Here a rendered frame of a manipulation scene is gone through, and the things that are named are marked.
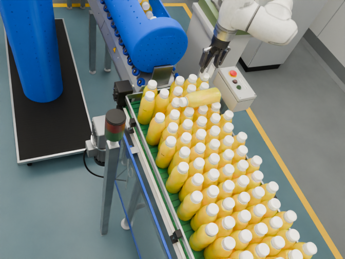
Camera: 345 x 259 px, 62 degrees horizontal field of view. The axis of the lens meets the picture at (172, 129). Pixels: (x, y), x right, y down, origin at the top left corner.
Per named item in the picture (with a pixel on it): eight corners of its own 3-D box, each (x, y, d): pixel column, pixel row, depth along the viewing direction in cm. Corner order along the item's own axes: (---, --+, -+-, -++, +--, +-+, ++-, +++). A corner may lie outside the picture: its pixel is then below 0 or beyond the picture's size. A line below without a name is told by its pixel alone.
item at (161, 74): (166, 80, 148) (171, 62, 138) (168, 84, 147) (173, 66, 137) (148, 83, 144) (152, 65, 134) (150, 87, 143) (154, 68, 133)
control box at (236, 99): (228, 79, 148) (236, 65, 140) (247, 109, 139) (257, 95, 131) (212, 82, 145) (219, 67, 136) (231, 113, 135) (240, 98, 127)
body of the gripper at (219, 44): (227, 29, 120) (219, 46, 128) (210, 30, 117) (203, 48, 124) (235, 40, 117) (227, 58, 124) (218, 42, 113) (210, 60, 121)
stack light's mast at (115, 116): (119, 134, 103) (122, 106, 90) (124, 148, 100) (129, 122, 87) (101, 137, 100) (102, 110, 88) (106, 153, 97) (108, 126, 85)
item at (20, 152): (64, 31, 289) (63, 17, 277) (97, 157, 217) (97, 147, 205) (6, 33, 269) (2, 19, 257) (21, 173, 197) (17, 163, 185)
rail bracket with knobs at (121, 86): (130, 93, 142) (132, 78, 133) (135, 104, 138) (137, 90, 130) (110, 96, 138) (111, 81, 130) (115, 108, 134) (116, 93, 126)
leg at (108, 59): (109, 68, 273) (113, 8, 223) (111, 72, 270) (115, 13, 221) (103, 68, 271) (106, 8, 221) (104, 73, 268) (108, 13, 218)
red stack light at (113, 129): (121, 115, 94) (122, 108, 91) (127, 131, 91) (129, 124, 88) (102, 119, 91) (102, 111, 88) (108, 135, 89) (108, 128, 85)
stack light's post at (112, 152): (105, 227, 189) (116, 137, 102) (107, 234, 187) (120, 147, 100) (99, 229, 187) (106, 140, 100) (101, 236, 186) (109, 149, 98)
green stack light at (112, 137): (120, 124, 98) (121, 115, 94) (126, 140, 95) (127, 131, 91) (101, 128, 95) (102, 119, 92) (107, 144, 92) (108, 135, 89)
